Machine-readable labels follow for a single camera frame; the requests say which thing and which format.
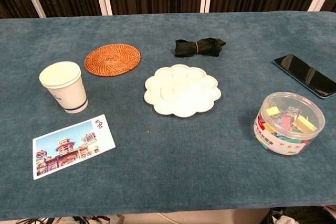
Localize black folded cloth bundle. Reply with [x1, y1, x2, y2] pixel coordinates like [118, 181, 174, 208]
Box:
[174, 37, 227, 58]

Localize blue velvet tablecloth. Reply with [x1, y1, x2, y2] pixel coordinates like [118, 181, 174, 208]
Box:
[0, 11, 336, 221]

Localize black cables under table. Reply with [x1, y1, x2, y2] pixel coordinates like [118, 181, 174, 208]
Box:
[15, 215, 124, 224]

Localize white flower-shaped paint palette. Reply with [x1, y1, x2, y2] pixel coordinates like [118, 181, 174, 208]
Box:
[143, 63, 222, 118]

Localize white paper cup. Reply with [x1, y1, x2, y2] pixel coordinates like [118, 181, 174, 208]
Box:
[39, 61, 89, 114]

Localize postcard with palace picture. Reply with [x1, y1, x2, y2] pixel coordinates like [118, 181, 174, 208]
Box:
[32, 114, 117, 180]

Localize round woven rattan coaster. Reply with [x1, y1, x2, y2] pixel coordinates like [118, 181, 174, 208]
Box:
[83, 43, 142, 78]

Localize clear tub of binder clips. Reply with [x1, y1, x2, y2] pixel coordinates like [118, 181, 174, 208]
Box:
[253, 91, 326, 156]

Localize black smartphone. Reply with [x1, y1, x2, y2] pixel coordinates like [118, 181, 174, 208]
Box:
[273, 54, 336, 100]

